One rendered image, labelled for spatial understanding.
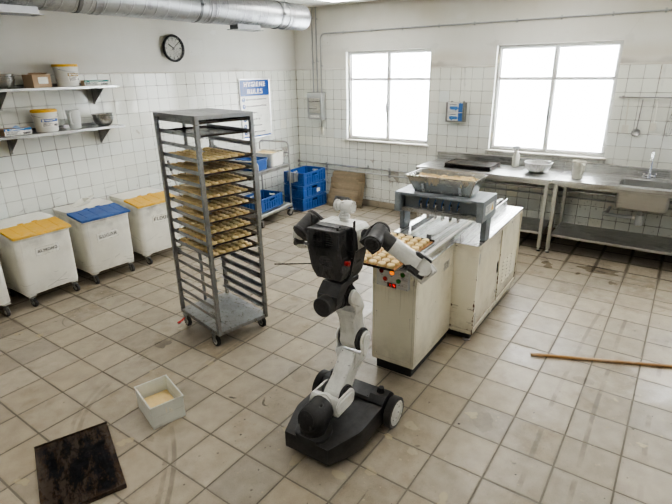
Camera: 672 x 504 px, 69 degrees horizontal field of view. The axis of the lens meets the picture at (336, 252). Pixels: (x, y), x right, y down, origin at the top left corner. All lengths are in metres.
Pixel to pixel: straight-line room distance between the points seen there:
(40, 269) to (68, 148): 1.44
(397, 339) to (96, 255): 3.42
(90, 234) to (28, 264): 0.64
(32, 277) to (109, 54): 2.62
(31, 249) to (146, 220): 1.24
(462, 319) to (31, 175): 4.51
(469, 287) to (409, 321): 0.72
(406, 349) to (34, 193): 4.21
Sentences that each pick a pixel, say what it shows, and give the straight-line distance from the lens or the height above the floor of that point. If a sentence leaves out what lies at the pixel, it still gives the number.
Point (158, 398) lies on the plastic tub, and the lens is 3.60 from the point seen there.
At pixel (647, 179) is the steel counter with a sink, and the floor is 0.88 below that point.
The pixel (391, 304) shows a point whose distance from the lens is 3.44.
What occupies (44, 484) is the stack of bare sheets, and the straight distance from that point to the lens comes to 3.33.
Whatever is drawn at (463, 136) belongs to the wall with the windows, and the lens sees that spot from 7.14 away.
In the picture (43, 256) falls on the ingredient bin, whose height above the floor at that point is 0.47.
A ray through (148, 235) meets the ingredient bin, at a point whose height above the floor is 0.36.
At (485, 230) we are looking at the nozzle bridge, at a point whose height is 0.94.
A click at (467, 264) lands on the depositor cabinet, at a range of 3.88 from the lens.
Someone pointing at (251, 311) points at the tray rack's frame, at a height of 0.15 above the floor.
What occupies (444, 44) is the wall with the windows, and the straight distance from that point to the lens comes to 7.23.
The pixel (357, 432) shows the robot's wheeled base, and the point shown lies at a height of 0.17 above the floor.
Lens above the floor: 2.10
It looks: 21 degrees down
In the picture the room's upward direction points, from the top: 1 degrees counter-clockwise
